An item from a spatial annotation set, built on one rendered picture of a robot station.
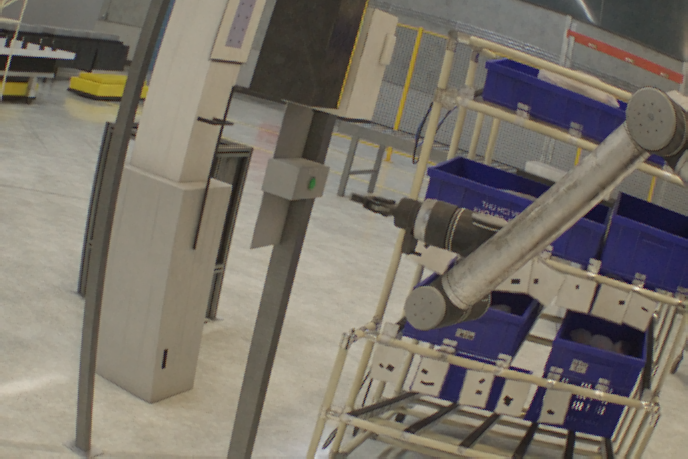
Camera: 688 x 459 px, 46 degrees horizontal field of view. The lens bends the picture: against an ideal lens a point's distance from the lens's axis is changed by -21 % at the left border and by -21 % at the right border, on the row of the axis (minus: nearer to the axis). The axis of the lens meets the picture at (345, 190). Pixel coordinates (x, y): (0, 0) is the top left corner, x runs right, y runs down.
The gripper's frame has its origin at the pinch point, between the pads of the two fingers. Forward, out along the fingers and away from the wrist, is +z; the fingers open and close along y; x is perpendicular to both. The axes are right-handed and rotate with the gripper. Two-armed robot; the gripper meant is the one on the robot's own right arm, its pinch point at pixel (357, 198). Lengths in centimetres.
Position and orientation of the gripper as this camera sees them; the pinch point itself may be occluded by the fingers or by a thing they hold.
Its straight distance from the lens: 245.8
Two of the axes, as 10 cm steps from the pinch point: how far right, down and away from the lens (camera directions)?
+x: -2.6, 9.6, 1.3
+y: -3.5, 0.4, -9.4
